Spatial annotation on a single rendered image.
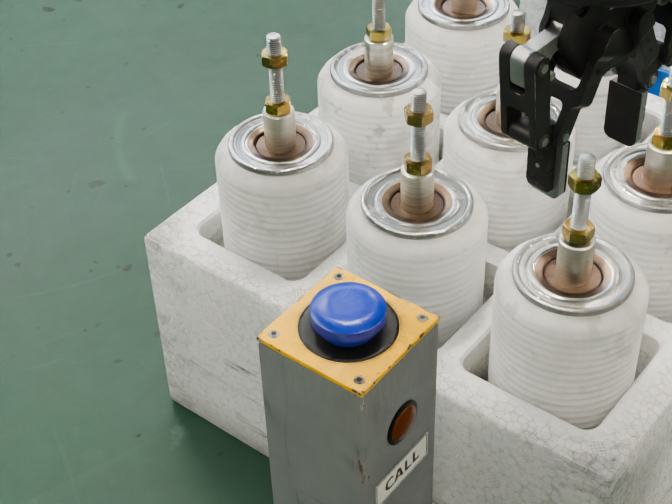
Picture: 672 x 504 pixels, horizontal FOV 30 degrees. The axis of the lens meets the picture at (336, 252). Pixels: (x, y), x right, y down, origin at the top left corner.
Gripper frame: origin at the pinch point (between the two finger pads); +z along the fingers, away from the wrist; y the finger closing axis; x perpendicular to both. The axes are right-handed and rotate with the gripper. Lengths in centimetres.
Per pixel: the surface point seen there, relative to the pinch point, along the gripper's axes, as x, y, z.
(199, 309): -24.9, 11.5, 21.5
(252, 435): -20.9, 10.8, 32.9
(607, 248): 0.1, -3.4, 9.7
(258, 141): -24.9, 4.4, 9.7
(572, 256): 0.4, 0.8, 7.6
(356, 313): -0.9, 17.5, 2.0
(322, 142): -21.3, 1.5, 9.5
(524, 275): -2.0, 2.2, 9.7
